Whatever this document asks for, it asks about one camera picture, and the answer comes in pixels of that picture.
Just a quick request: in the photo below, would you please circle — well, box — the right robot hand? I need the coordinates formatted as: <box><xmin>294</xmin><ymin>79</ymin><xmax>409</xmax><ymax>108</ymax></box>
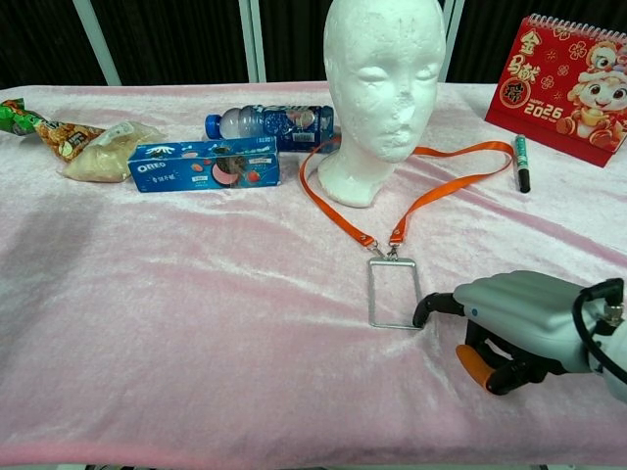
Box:
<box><xmin>411</xmin><ymin>270</ymin><xmax>597</xmax><ymax>397</ymax></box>

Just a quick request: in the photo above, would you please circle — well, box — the orange lanyard strap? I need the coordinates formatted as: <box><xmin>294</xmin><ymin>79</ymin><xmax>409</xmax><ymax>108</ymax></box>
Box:
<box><xmin>299</xmin><ymin>136</ymin><xmax>514</xmax><ymax>259</ymax></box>

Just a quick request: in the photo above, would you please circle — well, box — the silver badge holder frame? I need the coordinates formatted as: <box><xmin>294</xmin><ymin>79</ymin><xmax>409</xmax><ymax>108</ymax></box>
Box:
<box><xmin>366</xmin><ymin>255</ymin><xmax>425</xmax><ymax>332</ymax></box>

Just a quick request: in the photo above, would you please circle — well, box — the white foam mannequin head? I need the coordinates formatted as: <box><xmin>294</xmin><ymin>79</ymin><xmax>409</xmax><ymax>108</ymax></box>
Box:
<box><xmin>316</xmin><ymin>0</ymin><xmax>446</xmax><ymax>209</ymax></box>

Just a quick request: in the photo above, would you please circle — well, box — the green black marker pen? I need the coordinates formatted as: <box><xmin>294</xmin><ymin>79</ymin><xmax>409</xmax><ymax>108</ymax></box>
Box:
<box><xmin>512</xmin><ymin>133</ymin><xmax>531</xmax><ymax>193</ymax></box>

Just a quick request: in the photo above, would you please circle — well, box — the red 2026 desk calendar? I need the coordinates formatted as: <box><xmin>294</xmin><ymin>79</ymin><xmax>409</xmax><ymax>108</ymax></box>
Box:
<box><xmin>484</xmin><ymin>13</ymin><xmax>627</xmax><ymax>168</ymax></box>

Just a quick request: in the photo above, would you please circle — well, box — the blue drink bottle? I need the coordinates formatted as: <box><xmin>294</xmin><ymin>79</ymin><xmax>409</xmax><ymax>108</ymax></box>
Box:
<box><xmin>204</xmin><ymin>104</ymin><xmax>339</xmax><ymax>155</ymax></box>

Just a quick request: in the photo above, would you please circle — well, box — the pink velvet tablecloth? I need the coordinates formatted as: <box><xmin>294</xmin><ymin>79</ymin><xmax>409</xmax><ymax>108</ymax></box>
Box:
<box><xmin>0</xmin><ymin>80</ymin><xmax>627</xmax><ymax>466</ymax></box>

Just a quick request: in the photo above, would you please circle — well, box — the blue Oreo cookie box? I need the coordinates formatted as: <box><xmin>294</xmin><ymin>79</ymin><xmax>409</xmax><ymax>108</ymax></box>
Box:
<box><xmin>126</xmin><ymin>138</ymin><xmax>281</xmax><ymax>194</ymax></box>

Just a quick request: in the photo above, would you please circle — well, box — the black pleated curtain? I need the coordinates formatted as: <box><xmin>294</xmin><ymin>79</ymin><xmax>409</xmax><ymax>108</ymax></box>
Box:
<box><xmin>0</xmin><ymin>0</ymin><xmax>627</xmax><ymax>92</ymax></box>

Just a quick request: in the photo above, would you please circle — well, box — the clear bag of pale snacks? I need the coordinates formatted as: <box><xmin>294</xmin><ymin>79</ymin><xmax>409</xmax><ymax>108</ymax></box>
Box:
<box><xmin>61</xmin><ymin>120</ymin><xmax>168</xmax><ymax>184</ymax></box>

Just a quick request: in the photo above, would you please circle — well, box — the green orange snack bag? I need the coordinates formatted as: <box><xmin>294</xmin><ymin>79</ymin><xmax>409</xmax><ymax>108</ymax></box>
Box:
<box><xmin>0</xmin><ymin>97</ymin><xmax>107</xmax><ymax>164</ymax></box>

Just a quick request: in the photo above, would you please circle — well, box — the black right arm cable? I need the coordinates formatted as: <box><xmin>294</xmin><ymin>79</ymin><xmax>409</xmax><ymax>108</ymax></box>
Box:
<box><xmin>571</xmin><ymin>277</ymin><xmax>627</xmax><ymax>388</ymax></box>

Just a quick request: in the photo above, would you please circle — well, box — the white frame post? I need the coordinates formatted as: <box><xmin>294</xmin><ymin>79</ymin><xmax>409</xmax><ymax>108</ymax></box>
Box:
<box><xmin>72</xmin><ymin>0</ymin><xmax>122</xmax><ymax>87</ymax></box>
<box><xmin>238</xmin><ymin>0</ymin><xmax>268</xmax><ymax>83</ymax></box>
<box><xmin>437</xmin><ymin>0</ymin><xmax>465</xmax><ymax>83</ymax></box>

